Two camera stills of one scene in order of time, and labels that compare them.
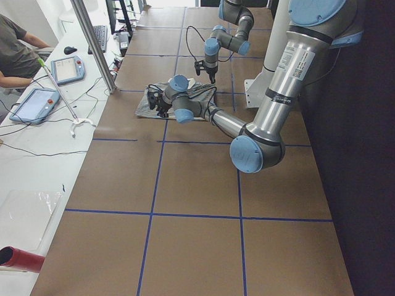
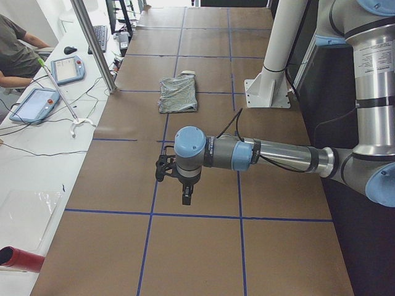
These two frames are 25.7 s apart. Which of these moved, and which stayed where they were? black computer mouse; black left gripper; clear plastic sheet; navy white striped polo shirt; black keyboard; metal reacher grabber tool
Moved: navy white striped polo shirt; black left gripper
Stayed: clear plastic sheet; metal reacher grabber tool; black computer mouse; black keyboard
